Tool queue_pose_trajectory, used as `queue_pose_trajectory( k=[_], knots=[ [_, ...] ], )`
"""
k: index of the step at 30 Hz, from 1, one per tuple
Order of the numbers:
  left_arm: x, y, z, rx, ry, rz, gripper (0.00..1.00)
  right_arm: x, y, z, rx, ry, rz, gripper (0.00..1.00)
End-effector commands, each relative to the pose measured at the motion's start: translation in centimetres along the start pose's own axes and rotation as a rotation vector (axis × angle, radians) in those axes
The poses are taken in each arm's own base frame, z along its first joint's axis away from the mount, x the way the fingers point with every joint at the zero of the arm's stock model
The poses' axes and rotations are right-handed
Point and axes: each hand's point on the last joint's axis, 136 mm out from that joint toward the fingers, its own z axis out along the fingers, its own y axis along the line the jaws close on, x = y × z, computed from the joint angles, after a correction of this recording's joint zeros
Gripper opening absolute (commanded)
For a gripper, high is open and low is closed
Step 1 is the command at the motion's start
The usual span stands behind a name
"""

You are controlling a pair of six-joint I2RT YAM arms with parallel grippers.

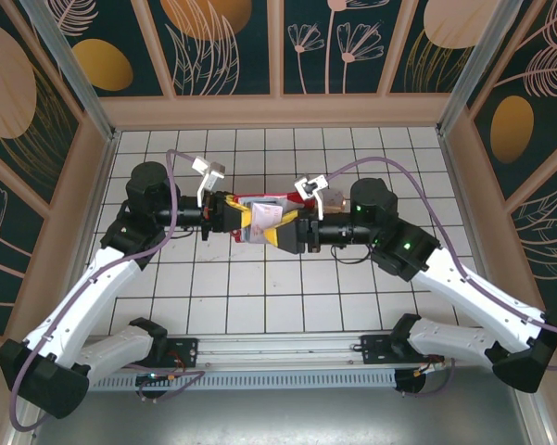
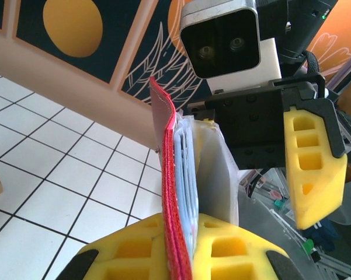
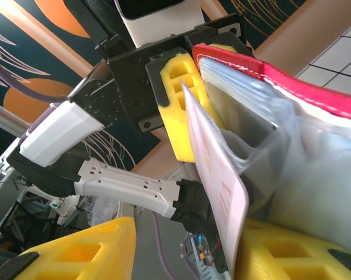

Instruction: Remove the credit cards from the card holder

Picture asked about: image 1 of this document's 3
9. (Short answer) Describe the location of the white pink printed card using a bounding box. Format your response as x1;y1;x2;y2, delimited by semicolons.
252;202;287;234

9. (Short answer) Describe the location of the red leather card holder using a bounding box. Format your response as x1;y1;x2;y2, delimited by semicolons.
231;191;317;246

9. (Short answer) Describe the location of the copper metal card stand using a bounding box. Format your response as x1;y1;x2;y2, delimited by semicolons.
323;190;349;215

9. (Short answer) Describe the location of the small green circuit board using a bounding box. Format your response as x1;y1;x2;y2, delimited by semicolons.
135;370;176;387

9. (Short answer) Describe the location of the grey metal sheet panel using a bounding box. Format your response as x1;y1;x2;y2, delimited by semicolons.
6;365;555;445

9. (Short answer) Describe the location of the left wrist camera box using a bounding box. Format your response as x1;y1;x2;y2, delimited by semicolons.
190;156;227;210

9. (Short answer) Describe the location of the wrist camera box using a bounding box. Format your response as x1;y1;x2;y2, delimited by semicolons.
190;156;227;210
293;172;329;219

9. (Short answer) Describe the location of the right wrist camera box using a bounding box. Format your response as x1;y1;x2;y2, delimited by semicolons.
293;172;329;219

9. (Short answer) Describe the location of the aluminium mounting rail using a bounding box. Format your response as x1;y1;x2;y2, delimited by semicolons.
25;326;529;372

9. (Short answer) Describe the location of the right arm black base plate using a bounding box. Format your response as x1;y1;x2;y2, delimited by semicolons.
360;334;399;367

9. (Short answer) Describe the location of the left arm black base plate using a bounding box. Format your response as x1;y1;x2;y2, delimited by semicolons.
164;337;200;368

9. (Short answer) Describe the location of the slotted grey cable duct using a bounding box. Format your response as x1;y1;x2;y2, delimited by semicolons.
87;369;398;393

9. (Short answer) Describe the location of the aluminium corner post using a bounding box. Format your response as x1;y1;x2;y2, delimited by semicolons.
435;0;538;136
18;0;121;143

